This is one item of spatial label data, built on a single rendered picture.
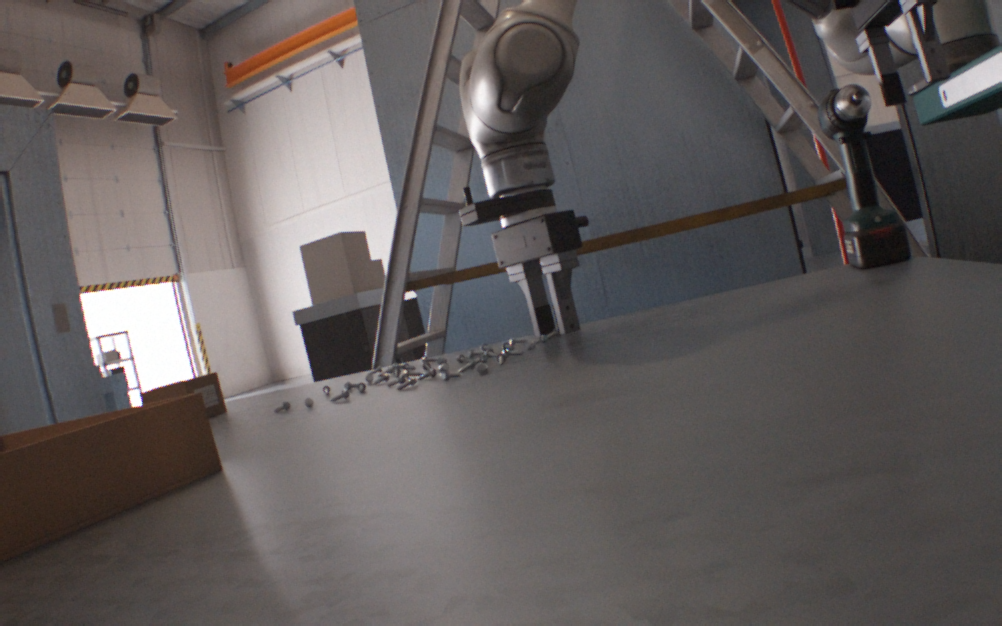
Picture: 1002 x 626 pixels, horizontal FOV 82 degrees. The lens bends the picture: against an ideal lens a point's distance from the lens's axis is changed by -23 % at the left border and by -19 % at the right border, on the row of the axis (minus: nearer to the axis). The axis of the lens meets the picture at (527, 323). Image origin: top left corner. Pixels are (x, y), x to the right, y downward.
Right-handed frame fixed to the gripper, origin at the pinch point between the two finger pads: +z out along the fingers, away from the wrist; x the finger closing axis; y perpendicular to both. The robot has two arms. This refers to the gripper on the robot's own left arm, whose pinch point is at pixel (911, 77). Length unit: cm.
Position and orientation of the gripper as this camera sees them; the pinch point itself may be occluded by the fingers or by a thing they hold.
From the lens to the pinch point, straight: 87.3
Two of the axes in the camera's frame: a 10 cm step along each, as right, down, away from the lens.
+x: -1.5, 1.0, -9.8
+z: 2.3, 9.7, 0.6
